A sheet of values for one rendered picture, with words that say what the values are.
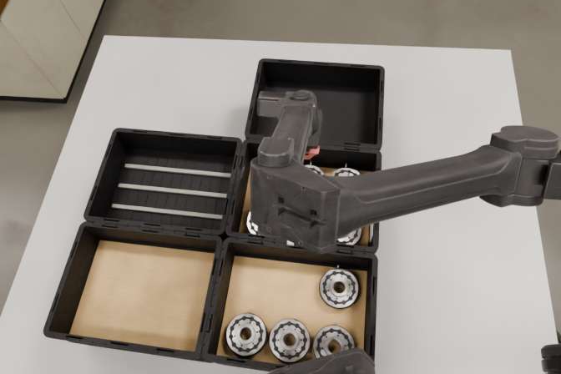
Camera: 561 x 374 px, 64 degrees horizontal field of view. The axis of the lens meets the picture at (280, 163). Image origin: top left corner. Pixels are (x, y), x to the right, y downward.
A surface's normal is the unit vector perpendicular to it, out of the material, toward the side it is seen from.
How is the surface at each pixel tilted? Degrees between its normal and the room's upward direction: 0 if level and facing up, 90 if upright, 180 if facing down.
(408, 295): 0
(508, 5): 0
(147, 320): 0
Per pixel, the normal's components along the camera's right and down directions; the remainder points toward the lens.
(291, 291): -0.07, -0.45
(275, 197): -0.65, 0.26
